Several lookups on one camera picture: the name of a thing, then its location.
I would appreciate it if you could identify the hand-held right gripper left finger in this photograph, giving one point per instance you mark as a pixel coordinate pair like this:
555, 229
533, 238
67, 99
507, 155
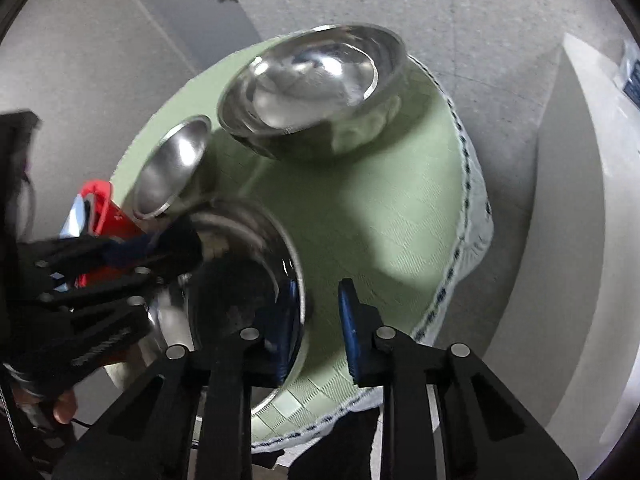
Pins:
283, 327

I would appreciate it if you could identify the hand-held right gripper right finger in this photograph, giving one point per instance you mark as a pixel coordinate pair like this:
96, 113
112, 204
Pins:
349, 325

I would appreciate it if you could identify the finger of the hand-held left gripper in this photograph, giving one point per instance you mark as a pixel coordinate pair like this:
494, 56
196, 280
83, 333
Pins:
107, 252
95, 332

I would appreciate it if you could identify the person's left hand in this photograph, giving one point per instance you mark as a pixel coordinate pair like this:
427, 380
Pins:
64, 406

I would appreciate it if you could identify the red container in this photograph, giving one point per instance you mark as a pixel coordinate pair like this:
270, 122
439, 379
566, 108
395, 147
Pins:
107, 220

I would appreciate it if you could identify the small steel bowl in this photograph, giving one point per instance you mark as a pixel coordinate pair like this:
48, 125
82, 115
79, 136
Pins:
172, 167

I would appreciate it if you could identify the green checked tablecloth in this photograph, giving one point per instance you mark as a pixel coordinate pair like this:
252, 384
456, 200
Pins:
380, 220

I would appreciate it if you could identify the dark cloth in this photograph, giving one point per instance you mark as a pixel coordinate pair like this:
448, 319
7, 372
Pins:
335, 447

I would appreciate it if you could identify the large steel bowl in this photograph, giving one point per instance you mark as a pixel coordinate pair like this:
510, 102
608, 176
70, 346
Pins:
345, 130

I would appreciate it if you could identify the medium steel bowl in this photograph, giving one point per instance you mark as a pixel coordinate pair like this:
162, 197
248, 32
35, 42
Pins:
310, 85

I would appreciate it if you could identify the blue and white packet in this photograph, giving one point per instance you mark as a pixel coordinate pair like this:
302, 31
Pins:
631, 70

